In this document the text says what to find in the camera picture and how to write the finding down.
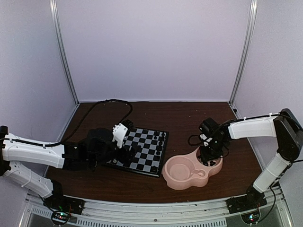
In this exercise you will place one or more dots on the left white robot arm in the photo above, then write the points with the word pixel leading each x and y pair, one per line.
pixel 15 150

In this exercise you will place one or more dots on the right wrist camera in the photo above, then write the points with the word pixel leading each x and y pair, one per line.
pixel 205 139

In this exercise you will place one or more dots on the right aluminium frame post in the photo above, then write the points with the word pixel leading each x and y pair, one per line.
pixel 245 51

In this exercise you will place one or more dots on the aluminium frame post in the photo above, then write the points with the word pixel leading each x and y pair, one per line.
pixel 245 51
pixel 63 56

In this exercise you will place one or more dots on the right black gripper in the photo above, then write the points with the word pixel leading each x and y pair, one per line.
pixel 206 157

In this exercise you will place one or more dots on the front aluminium rail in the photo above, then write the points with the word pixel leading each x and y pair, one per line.
pixel 209 213

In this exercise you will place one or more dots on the pink double pet bowl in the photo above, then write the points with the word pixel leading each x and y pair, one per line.
pixel 184 171

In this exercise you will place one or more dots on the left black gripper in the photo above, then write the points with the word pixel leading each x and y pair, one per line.
pixel 123 158

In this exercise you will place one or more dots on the black and white chessboard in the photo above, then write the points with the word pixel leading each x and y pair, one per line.
pixel 145 158

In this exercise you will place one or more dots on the left aluminium frame post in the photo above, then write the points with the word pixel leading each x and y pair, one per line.
pixel 63 56

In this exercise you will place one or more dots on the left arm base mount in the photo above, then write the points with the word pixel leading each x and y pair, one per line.
pixel 66 204

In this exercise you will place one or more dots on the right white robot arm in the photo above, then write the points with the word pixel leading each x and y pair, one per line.
pixel 282 125

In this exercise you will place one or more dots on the pile of black chess pieces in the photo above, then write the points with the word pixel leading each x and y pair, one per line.
pixel 209 163

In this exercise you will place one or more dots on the black rook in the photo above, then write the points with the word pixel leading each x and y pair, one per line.
pixel 154 169

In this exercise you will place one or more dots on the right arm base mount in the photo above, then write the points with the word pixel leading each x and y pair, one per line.
pixel 241 204

